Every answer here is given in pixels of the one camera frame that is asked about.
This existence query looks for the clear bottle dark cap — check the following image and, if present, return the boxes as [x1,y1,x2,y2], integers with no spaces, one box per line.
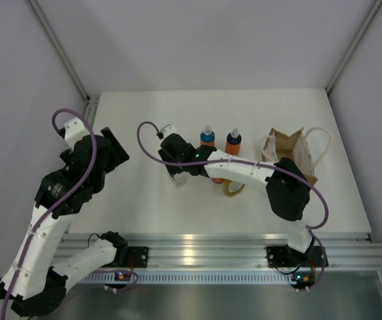
[170,172,187,187]

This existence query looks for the light blue top pump bottle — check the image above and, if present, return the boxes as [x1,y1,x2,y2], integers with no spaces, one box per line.
[200,125,215,147]

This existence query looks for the dark blue pump bottle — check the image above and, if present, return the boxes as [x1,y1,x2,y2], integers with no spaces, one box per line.
[225,128,242,156]
[212,178,224,184]

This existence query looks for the yellow dish soap red cap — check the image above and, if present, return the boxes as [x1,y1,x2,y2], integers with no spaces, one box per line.
[223,180,245,197]

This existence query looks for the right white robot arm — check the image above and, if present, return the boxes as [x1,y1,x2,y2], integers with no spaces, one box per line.
[157,125,315,265]

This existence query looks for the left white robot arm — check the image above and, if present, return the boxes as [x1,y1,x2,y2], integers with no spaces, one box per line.
[0,117,129,317]

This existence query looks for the jute canvas tote bag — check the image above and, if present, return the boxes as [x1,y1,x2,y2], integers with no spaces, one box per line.
[259,127,333,185]

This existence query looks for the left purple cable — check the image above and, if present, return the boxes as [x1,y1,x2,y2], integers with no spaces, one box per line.
[0,108,99,317]

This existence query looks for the purple cable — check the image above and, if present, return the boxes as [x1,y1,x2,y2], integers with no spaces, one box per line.
[0,108,99,317]
[136,121,330,287]

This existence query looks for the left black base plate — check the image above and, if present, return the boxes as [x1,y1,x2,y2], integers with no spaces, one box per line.
[122,246,149,269]

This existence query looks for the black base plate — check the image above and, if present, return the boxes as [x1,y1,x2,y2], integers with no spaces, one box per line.
[266,245,329,269]
[122,246,149,269]

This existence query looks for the white slotted cable duct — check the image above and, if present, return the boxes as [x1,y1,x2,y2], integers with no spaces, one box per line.
[80,271,296,285]

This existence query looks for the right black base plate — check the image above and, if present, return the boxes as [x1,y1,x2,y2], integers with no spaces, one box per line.
[266,245,329,269]

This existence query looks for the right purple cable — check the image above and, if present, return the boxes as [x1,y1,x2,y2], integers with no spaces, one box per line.
[136,121,330,287]

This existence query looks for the left aluminium frame post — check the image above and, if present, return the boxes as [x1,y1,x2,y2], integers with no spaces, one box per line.
[25,0,90,103]

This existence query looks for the aluminium frame post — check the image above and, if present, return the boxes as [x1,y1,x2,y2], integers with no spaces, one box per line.
[25,0,90,103]
[325,0,382,96]

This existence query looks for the right aluminium frame post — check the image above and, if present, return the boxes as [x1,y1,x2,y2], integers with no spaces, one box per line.
[325,0,382,96]

